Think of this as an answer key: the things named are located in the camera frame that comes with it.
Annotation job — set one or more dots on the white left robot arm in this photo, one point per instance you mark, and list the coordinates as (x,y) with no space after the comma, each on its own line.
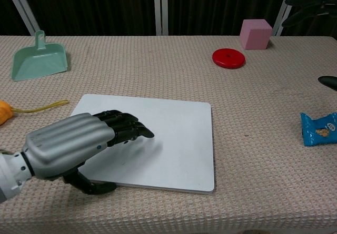
(10,176)

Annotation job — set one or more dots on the red plastic disc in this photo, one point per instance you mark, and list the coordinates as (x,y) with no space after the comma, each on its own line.
(228,58)

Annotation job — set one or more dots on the white slanted frame post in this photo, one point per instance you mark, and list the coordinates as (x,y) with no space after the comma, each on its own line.
(22,8)
(287,8)

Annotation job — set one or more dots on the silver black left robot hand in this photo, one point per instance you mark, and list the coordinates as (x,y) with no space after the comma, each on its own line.
(65,139)

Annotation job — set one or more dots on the silver laptop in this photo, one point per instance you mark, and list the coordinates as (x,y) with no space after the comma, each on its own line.
(179,144)

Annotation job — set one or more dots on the black pleated curtain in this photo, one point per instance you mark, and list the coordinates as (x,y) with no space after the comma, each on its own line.
(105,8)

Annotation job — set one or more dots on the beige waffle tablecloth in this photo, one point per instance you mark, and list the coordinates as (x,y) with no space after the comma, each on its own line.
(158,68)

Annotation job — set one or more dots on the blue snack packet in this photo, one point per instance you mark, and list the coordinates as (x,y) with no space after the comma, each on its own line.
(318,128)

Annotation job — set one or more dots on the green plastic dustpan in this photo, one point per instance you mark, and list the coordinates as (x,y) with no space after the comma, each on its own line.
(39,60)

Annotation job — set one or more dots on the white upright double frame post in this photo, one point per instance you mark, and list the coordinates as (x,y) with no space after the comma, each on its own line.
(160,8)

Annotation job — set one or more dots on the pink foam cube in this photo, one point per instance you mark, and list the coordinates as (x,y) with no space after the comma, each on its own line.
(254,35)

